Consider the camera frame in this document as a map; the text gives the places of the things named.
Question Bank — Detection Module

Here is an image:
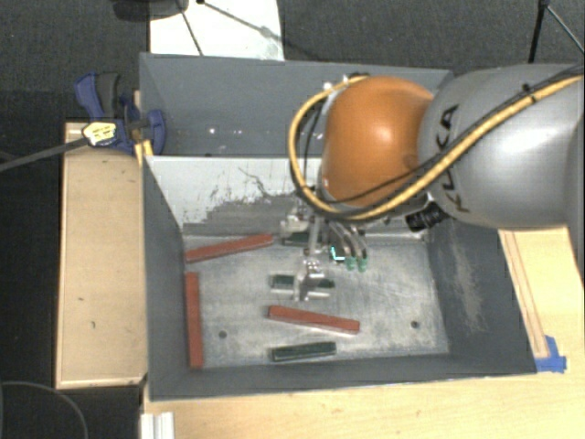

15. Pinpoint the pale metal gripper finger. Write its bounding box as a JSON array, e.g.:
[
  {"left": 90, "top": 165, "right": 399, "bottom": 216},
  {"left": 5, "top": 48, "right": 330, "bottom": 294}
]
[
  {"left": 294, "top": 279, "right": 332, "bottom": 303},
  {"left": 303, "top": 258, "right": 326, "bottom": 282}
]

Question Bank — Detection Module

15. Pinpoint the dark green flat block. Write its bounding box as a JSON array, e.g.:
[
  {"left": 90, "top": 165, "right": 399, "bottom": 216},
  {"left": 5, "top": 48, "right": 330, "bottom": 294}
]
[
  {"left": 282, "top": 230, "right": 316, "bottom": 247},
  {"left": 270, "top": 273, "right": 336, "bottom": 293},
  {"left": 270, "top": 340, "right": 338, "bottom": 364}
]

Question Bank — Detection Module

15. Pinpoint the red-brown flat block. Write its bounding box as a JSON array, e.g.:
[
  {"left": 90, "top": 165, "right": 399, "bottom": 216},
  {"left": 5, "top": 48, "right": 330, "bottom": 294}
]
[
  {"left": 265, "top": 304, "right": 362, "bottom": 337},
  {"left": 183, "top": 271, "right": 206, "bottom": 370},
  {"left": 184, "top": 231, "right": 276, "bottom": 264}
]

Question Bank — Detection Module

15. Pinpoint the grey metal bin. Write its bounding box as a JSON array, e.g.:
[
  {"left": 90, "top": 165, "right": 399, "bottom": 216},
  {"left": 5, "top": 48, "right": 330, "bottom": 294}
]
[{"left": 138, "top": 51, "right": 538, "bottom": 402}]

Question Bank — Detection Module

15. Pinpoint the pale wood board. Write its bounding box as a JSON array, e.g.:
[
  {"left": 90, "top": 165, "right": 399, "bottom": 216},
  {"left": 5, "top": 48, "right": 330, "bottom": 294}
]
[{"left": 54, "top": 121, "right": 150, "bottom": 391}]

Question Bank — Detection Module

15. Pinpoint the black cylinder on white bracket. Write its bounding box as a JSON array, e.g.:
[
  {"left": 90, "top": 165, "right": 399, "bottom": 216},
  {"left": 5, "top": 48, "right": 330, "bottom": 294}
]
[{"left": 403, "top": 202, "right": 450, "bottom": 234}]

